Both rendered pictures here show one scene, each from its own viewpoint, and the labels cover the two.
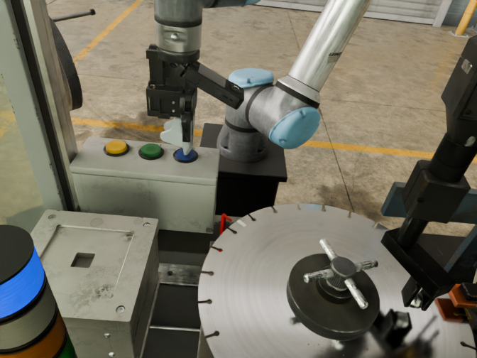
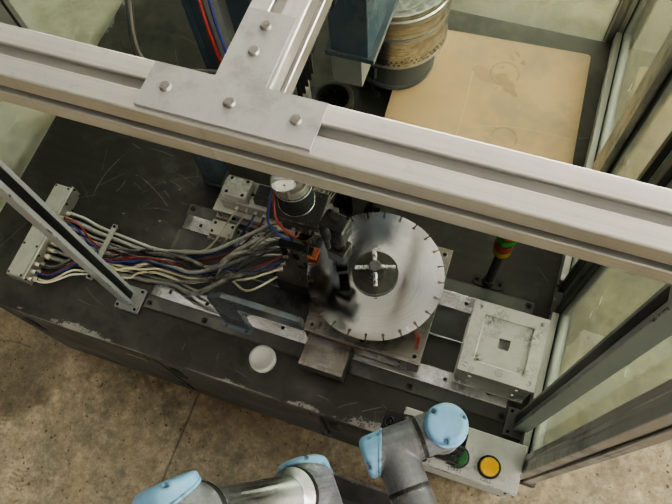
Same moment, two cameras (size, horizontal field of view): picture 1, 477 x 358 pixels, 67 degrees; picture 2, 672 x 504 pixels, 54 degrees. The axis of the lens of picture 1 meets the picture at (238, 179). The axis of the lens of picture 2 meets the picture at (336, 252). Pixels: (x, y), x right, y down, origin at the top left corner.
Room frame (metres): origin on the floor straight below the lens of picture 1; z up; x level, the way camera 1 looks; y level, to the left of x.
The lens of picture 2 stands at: (0.80, 0.08, 2.44)
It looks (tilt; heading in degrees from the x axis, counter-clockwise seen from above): 67 degrees down; 211
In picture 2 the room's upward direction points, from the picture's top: 9 degrees counter-clockwise
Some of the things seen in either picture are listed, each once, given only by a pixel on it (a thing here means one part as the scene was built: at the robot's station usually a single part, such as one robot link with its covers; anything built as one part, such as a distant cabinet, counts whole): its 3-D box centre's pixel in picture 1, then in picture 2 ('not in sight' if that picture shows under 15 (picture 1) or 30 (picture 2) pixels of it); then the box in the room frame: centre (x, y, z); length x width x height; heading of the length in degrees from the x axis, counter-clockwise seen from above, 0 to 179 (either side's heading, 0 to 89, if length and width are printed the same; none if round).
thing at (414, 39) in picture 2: not in sight; (396, 20); (-0.49, -0.35, 0.93); 0.31 x 0.31 x 0.36
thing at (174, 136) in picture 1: (175, 138); not in sight; (0.58, 0.13, 0.95); 0.06 x 0.03 x 0.09; 93
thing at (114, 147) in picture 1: (116, 149); (489, 467); (0.59, 0.25, 0.90); 0.04 x 0.04 x 0.02
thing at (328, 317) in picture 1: (334, 287); (375, 271); (0.27, -0.13, 0.96); 0.11 x 0.11 x 0.03
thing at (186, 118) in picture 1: (186, 119); not in sight; (0.57, 0.11, 0.99); 0.05 x 0.02 x 0.09; 3
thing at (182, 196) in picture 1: (151, 185); (456, 453); (0.58, 0.18, 0.82); 0.28 x 0.11 x 0.15; 93
